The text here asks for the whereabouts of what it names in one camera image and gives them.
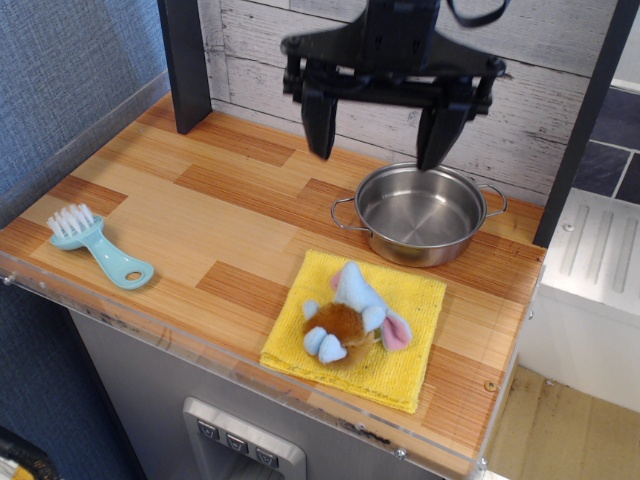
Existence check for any blue and brown plush toy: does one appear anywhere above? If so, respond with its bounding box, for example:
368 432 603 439
302 261 413 369

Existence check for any white grooved cabinet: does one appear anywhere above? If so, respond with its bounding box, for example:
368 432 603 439
519 189 639 411

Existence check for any yellow folded napkin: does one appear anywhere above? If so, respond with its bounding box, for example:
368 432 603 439
260 250 446 413

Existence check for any small steel pot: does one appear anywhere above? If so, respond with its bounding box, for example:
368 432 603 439
331 163 508 267

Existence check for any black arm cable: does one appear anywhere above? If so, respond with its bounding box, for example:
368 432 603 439
446 0 511 29

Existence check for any silver dispenser button panel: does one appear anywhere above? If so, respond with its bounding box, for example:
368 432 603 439
183 397 307 479

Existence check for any dark gray post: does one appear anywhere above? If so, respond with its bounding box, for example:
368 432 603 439
533 0 639 248
157 0 212 134

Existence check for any light blue scrub brush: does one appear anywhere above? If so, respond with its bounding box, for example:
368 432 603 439
47 203 154 290

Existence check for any clear acrylic edge guard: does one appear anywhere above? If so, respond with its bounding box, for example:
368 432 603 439
1 236 544 479

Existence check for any yellow and black object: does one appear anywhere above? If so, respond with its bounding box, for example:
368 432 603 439
1 427 62 480

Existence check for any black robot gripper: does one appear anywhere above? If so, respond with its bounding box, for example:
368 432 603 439
281 1 506 171

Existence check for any left dark gray post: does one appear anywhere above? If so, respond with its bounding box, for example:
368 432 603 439
157 0 212 134

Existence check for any gray toy fridge cabinet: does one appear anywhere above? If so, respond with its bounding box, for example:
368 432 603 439
71 313 434 479

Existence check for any right dark gray post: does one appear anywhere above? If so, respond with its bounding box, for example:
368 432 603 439
533 0 639 248

